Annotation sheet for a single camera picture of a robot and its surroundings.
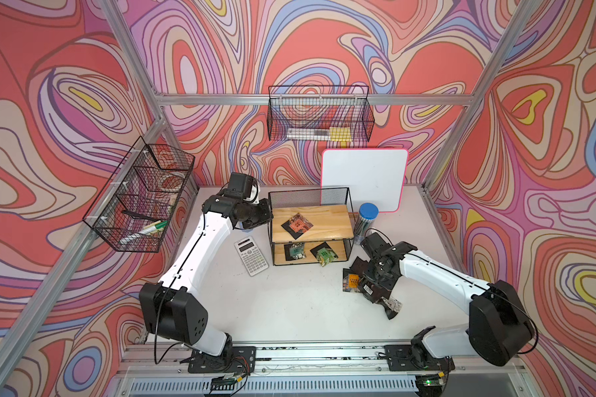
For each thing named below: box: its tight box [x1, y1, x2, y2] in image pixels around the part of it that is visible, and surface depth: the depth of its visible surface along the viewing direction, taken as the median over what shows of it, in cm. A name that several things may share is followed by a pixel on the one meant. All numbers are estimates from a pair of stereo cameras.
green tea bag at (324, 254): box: [309, 241, 339, 268], surface depth 97 cm
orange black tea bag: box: [342, 273, 361, 292], surface depth 90 cm
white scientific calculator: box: [234, 235, 270, 278], surface depth 97 cm
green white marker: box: [119, 220, 169, 245], surface depth 72 cm
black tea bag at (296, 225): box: [280, 212, 314, 240], surface depth 87 cm
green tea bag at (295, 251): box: [283, 242, 307, 261], surface depth 98 cm
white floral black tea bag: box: [374, 296, 403, 321], surface depth 84 cm
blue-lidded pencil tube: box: [354, 202, 380, 245], surface depth 88 cm
